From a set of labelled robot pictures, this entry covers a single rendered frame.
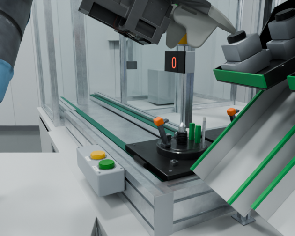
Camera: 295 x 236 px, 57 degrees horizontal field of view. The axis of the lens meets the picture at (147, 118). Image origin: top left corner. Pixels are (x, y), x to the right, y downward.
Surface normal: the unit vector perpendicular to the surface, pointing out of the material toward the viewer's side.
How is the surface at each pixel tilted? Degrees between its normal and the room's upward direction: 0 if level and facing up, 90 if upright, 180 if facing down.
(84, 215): 0
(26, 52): 90
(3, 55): 75
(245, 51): 90
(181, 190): 90
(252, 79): 115
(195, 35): 83
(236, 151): 45
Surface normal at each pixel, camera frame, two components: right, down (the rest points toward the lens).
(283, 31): -0.88, 0.46
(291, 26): 0.25, 0.26
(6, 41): 0.95, -0.20
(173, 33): 0.52, 0.39
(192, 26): 0.02, 0.11
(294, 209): -0.67, -0.63
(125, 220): 0.00, -0.97
